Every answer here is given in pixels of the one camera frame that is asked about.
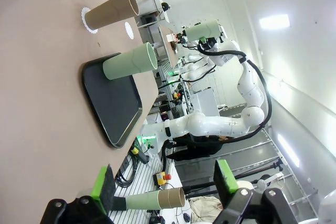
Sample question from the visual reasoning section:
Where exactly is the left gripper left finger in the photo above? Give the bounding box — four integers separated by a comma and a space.
39, 164, 118, 224

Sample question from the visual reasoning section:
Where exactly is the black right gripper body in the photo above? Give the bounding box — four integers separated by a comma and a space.
204, 37, 219, 51

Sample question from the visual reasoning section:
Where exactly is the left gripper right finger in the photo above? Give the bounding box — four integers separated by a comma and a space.
213, 159, 297, 224

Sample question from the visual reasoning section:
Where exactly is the pale green tall cup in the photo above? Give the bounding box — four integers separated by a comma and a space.
185, 19, 221, 44
102, 41, 159, 80

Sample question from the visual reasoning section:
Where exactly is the brown tall cup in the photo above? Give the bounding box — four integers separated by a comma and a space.
83, 0, 140, 31

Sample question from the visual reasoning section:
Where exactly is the black tripod stand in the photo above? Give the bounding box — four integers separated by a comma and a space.
181, 155, 286, 193

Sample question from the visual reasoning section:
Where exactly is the beige cloth bag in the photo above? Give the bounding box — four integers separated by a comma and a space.
188, 196, 224, 213

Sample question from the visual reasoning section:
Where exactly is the wooden top work table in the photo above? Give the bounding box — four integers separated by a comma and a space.
158, 24, 182, 69

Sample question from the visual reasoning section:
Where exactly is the seated person in black clothes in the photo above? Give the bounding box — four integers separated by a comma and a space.
166, 134, 224, 162

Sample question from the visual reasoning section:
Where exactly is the yellow emergency stop box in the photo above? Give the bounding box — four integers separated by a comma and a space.
153, 171, 172, 187

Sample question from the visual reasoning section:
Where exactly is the white box cabinet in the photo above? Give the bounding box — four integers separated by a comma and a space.
188, 87, 220, 117

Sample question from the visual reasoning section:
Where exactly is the ceiling light panel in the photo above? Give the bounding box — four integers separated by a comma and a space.
259, 14, 291, 29

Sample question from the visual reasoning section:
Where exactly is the white lace paper coaster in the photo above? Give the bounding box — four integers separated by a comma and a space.
80, 6, 99, 35
124, 21, 136, 40

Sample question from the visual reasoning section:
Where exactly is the black plastic tray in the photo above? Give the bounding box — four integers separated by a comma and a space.
79, 52, 144, 148

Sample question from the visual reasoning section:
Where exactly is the black cable bundle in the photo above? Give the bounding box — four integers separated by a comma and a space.
115, 153, 139, 188

